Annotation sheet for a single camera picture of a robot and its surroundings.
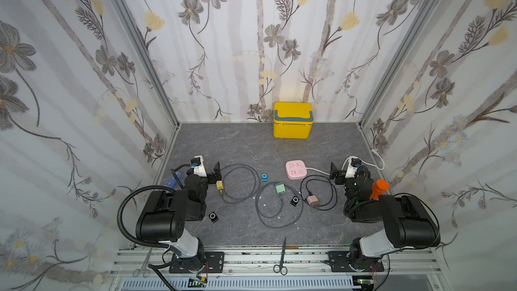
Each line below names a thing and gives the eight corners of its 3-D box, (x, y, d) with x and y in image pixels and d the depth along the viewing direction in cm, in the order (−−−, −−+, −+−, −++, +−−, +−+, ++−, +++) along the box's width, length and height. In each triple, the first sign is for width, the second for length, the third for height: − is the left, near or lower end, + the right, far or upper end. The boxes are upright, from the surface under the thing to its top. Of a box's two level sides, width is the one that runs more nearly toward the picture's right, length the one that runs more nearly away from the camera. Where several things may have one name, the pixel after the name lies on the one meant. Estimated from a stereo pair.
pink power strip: (286, 179, 99) (287, 176, 96) (285, 163, 105) (286, 159, 102) (306, 179, 99) (307, 176, 96) (303, 163, 105) (305, 159, 102)
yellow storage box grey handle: (274, 140, 115) (275, 121, 104) (273, 118, 127) (274, 100, 115) (310, 140, 115) (315, 121, 104) (305, 118, 127) (310, 100, 115)
